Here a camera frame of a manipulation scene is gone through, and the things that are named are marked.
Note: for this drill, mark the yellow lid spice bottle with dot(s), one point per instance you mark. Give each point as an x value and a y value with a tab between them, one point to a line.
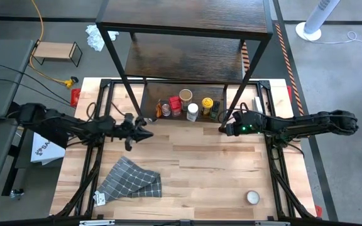
207	103

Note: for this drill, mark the black table leg frame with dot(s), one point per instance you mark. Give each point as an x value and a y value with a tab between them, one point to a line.
27	138

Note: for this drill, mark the orange black hazard strip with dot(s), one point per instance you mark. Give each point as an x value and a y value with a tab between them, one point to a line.
245	56
286	56

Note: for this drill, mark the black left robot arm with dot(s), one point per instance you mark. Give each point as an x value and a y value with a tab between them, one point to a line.
64	124

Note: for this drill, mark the crumpled white paper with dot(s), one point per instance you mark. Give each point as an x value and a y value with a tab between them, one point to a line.
97	37

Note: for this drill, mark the white lid spice jar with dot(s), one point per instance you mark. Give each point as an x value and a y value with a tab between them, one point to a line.
192	109

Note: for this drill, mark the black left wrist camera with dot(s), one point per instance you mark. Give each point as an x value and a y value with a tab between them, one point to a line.
129	118

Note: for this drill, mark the small round candle tin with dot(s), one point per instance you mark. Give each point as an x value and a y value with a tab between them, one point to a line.
253	197

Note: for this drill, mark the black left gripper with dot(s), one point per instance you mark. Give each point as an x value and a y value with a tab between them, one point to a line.
122	130

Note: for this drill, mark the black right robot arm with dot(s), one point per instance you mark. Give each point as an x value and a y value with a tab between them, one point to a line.
310	124

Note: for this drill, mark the silver bracket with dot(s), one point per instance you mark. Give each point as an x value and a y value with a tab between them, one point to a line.
272	223
96	222

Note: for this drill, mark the gold lid spice jar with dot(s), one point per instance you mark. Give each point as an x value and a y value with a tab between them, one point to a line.
185	95

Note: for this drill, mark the dark green spice tin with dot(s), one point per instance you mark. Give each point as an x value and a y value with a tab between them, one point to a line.
215	108

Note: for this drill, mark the red lid spice container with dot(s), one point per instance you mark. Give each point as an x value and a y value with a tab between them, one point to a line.
175	103

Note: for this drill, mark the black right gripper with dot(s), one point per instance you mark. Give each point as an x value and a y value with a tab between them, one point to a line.
247	124

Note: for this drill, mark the white printed box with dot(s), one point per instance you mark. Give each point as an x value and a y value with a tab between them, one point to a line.
47	152

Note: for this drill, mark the silver caster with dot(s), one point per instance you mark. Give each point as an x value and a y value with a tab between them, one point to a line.
16	194

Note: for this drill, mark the yellow plug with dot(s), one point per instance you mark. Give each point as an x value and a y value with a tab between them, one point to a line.
69	83

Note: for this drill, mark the grey checked cloth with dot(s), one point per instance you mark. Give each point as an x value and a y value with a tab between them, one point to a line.
130	182

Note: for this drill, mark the white tower fan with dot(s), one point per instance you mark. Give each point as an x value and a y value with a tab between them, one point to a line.
319	12

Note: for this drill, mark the dark wood black-frame shelf unit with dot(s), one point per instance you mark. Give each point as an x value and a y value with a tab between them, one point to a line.
184	53

